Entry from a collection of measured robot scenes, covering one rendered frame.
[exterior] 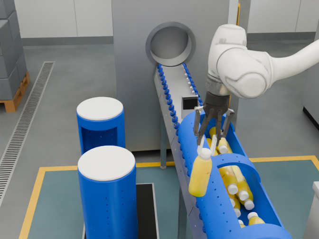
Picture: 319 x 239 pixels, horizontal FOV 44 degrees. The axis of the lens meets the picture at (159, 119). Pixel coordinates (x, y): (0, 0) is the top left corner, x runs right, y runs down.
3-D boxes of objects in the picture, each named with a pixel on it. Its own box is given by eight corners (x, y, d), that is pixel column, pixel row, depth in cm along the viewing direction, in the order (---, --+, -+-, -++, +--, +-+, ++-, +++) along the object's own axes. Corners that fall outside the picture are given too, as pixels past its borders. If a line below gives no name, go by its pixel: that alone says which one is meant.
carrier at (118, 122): (84, 207, 294) (94, 234, 271) (71, 102, 249) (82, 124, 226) (121, 197, 303) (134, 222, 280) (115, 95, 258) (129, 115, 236)
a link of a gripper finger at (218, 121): (214, 105, 131) (219, 105, 131) (215, 134, 137) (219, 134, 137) (217, 110, 128) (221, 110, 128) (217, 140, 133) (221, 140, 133)
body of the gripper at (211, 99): (228, 87, 131) (222, 112, 135) (203, 85, 129) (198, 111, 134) (234, 97, 124) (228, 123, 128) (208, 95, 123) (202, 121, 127)
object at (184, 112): (196, 116, 255) (197, 94, 247) (197, 119, 251) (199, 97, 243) (181, 116, 254) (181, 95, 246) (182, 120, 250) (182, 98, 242)
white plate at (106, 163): (120, 185, 180) (120, 187, 180) (143, 151, 202) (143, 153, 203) (66, 171, 188) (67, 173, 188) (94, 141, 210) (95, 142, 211)
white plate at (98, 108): (72, 101, 248) (72, 103, 249) (82, 122, 226) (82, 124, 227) (115, 93, 257) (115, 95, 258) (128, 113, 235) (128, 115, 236)
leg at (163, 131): (165, 165, 362) (166, 105, 329) (166, 169, 357) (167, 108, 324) (159, 166, 361) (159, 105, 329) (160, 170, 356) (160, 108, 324)
